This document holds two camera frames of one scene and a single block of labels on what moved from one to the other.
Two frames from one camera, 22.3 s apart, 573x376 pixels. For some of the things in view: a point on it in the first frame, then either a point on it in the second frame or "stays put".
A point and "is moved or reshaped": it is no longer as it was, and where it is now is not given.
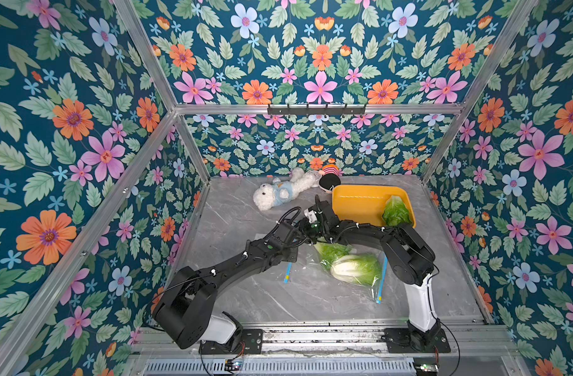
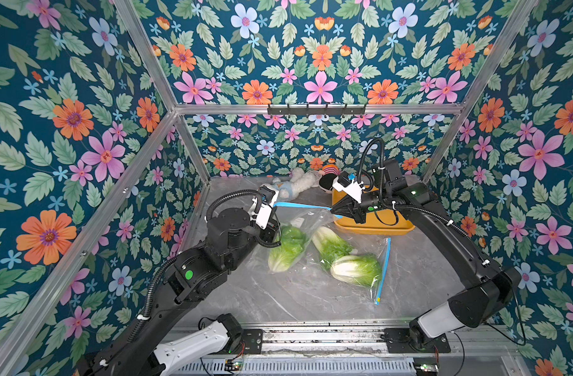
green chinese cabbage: (329, 251) stays put
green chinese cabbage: (364, 269) stays put
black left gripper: (293, 252) to (265, 235)
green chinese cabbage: (395, 212) is moved or reshaped
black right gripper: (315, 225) to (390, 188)
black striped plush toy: (329, 176) stays put
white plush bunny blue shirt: (266, 196) stays put
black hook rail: (316, 111) stays put
